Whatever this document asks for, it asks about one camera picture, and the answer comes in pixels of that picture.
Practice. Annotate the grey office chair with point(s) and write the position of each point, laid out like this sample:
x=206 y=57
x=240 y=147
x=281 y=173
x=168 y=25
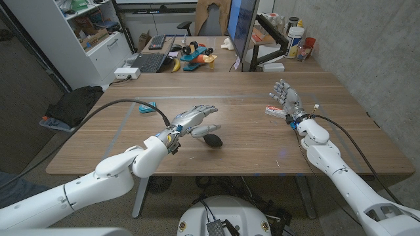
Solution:
x=210 y=24

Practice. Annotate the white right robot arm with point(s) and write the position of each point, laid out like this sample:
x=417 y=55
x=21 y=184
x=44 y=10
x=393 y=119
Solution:
x=351 y=183

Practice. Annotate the grey blue cloth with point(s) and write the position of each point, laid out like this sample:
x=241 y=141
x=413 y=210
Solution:
x=55 y=124

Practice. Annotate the dark lidded bottle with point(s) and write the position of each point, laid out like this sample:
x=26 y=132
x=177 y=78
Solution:
x=293 y=23

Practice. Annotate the Colgate toothpaste box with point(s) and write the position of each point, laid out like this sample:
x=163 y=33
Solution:
x=275 y=111

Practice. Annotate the colourful toy airplane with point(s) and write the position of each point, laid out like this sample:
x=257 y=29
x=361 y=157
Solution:
x=197 y=57

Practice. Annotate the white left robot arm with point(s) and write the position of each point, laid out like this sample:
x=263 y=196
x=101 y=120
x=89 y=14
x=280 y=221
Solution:
x=98 y=187

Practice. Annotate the white crumpled tissue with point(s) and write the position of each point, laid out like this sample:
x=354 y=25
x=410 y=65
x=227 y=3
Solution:
x=227 y=44

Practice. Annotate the white shelf cabinet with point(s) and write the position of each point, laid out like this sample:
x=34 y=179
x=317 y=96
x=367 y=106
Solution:
x=105 y=59

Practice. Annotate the red cup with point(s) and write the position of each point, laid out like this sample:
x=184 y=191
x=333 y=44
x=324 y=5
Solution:
x=310 y=42

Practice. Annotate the grey table leg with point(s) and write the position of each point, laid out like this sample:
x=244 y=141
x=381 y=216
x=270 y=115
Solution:
x=140 y=200
x=306 y=196

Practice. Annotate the yellow banana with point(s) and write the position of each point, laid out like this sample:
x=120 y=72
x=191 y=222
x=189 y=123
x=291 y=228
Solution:
x=176 y=65

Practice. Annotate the black bag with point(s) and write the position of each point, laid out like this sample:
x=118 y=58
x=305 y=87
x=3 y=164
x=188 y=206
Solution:
x=75 y=105

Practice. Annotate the clear glass jar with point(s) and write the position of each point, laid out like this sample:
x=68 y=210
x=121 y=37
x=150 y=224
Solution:
x=302 y=54

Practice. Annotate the cardboard box with label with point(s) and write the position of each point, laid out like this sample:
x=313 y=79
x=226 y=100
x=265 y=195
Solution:
x=95 y=38

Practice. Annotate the brown jacket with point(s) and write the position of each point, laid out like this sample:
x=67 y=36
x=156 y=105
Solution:
x=224 y=11

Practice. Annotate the white power strip box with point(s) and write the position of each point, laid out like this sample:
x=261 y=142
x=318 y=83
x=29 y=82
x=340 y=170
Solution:
x=126 y=72

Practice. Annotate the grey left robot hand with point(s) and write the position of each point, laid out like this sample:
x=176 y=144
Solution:
x=188 y=118

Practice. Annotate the blue denim fabric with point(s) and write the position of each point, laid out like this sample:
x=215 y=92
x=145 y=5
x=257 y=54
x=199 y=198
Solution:
x=16 y=191

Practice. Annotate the black laptop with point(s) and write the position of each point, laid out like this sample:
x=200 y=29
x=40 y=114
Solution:
x=150 y=62

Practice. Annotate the teal toy phone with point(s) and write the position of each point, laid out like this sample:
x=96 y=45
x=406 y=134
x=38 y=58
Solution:
x=147 y=107

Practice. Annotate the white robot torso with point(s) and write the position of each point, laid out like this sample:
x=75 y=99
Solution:
x=226 y=213

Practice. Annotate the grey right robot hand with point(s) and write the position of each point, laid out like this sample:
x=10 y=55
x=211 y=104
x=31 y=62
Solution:
x=292 y=100

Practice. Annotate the small cardboard box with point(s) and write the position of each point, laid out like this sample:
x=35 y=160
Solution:
x=143 y=40

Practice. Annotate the black keyboard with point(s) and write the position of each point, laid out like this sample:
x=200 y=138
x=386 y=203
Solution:
x=157 y=42

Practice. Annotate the black computer mouse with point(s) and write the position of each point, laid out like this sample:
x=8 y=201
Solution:
x=176 y=48

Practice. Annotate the white plastic canister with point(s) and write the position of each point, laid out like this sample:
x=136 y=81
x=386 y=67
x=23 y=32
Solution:
x=293 y=42

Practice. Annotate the black rubber air blower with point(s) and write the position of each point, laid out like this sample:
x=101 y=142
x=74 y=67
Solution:
x=214 y=141

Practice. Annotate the black computer monitor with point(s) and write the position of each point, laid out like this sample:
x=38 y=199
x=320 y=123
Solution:
x=241 y=23

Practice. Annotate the white flat box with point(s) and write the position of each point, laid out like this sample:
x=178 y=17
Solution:
x=273 y=67

